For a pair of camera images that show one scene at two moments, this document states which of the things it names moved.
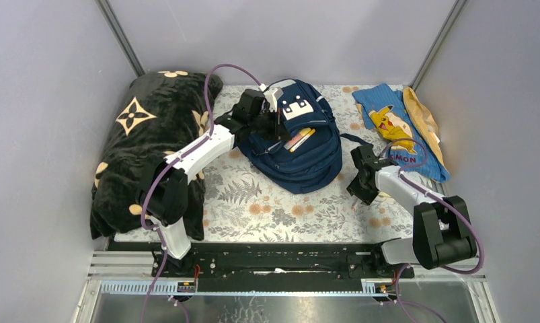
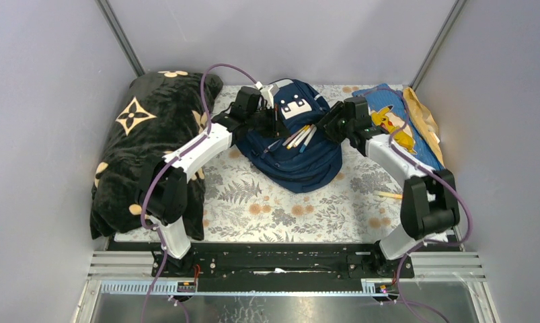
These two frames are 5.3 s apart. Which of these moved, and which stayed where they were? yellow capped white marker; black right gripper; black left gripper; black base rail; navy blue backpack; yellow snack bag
Moved: yellow capped white marker; black right gripper
Stayed: black base rail; yellow snack bag; black left gripper; navy blue backpack
